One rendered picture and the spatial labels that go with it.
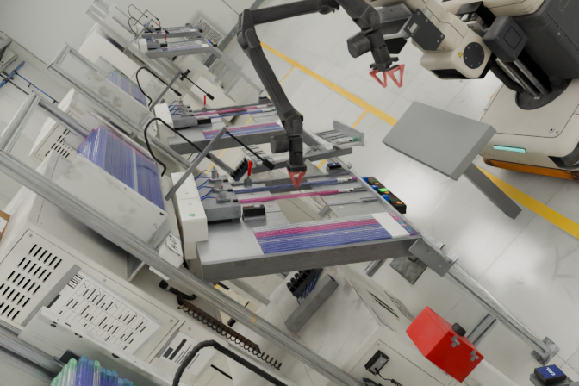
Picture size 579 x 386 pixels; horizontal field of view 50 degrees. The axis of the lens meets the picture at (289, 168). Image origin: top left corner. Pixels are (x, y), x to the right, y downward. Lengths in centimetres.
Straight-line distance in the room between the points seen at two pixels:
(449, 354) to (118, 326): 95
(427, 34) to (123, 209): 128
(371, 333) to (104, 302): 87
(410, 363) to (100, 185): 121
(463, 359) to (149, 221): 97
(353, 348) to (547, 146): 115
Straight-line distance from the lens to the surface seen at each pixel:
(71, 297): 192
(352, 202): 236
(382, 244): 202
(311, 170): 285
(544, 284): 270
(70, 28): 985
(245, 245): 202
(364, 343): 218
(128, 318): 195
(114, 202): 191
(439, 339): 172
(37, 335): 112
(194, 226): 205
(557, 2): 267
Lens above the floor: 193
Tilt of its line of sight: 23 degrees down
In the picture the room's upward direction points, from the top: 52 degrees counter-clockwise
